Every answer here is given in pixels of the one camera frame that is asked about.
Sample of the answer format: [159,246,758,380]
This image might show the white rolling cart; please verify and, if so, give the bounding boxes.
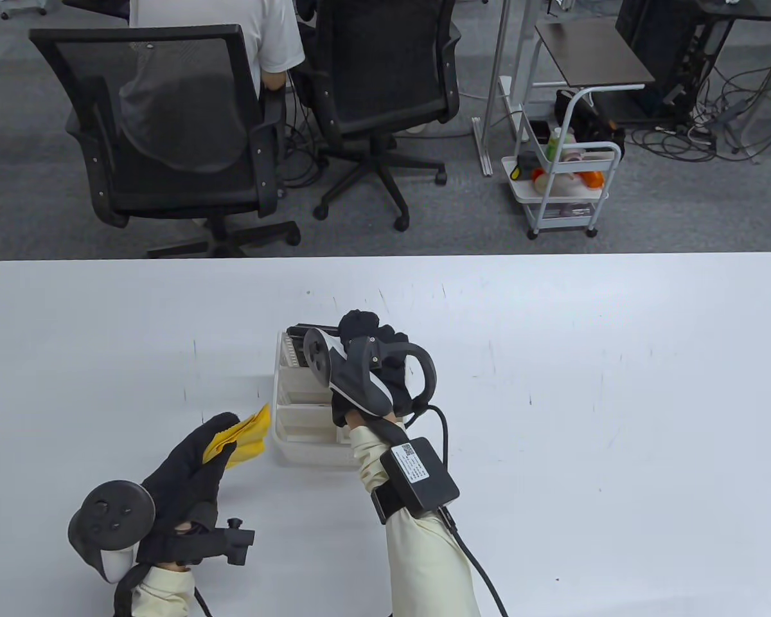
[502,85,623,240]

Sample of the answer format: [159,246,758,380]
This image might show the person's left forearm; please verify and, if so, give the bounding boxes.
[114,564,197,617]

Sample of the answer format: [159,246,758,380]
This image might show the black calculator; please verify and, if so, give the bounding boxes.
[285,323,343,371]

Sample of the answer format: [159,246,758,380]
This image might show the tangle of floor cables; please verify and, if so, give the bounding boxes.
[623,0,771,165]

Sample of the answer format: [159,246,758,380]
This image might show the dark grey handheld controller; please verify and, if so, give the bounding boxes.
[303,326,438,420]
[68,480,157,584]

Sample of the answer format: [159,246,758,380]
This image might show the black bag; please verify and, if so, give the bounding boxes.
[556,89,626,161]

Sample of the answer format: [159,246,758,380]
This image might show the black desk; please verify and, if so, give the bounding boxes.
[662,0,771,158]

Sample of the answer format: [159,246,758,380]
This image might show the white plastic organizer basket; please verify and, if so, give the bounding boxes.
[271,329,413,470]

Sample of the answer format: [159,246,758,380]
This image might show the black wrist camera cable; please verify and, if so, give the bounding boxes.
[405,404,510,617]

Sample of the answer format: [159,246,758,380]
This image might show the person's right hand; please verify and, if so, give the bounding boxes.
[331,310,428,429]

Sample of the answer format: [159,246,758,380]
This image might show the brown top side table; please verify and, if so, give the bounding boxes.
[472,0,656,177]

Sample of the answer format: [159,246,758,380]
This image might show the black mesh office chair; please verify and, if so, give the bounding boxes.
[29,24,301,258]
[292,0,461,232]

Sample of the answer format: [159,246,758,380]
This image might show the person's left hand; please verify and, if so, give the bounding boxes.
[135,413,242,569]

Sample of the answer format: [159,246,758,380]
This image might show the hanging black cables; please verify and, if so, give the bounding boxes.
[276,64,328,190]

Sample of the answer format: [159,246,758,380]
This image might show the yellow cleaning cloth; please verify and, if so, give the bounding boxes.
[202,403,272,471]

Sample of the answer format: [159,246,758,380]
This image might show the black computer tower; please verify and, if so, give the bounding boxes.
[616,0,701,123]

